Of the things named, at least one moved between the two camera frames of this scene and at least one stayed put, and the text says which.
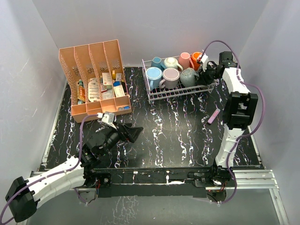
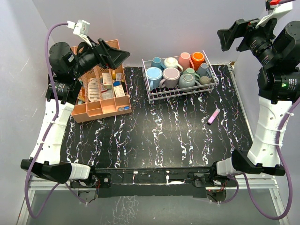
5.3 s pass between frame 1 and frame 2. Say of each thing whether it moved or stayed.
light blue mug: stayed
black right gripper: moved
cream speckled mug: stayed
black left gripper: moved
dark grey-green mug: moved
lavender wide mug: stayed
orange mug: stayed
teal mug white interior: stayed
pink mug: stayed
